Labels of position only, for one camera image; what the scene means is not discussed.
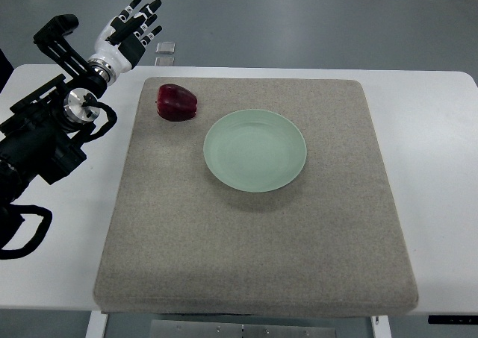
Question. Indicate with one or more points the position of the clear floor marker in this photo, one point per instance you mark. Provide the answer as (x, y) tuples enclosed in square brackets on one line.
[(164, 61), (165, 48)]

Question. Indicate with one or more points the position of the pale green plate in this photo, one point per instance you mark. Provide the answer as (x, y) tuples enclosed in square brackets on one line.
[(254, 151)]

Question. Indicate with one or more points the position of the white table leg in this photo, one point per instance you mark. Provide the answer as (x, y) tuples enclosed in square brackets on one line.
[(97, 324)]

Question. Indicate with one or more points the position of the upper clear floor marker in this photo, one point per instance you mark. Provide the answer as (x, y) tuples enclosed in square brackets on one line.
[(165, 48)]

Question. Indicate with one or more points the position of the black table control panel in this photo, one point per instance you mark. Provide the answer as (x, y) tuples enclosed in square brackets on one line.
[(452, 320)]

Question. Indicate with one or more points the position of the red apple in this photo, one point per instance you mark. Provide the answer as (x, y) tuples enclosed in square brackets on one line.
[(175, 103)]

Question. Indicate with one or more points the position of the lower clear floor marker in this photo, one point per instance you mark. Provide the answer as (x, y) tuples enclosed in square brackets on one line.
[(164, 61)]

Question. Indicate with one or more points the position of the metal table base plate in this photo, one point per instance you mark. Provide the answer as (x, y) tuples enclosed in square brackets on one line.
[(170, 329)]

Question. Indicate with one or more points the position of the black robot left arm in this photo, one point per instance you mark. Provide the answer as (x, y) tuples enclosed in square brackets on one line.
[(45, 134)]

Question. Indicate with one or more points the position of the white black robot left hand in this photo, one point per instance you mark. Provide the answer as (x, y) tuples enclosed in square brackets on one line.
[(123, 41)]

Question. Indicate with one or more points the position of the beige felt mat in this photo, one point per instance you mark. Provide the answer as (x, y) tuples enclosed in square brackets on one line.
[(327, 244)]

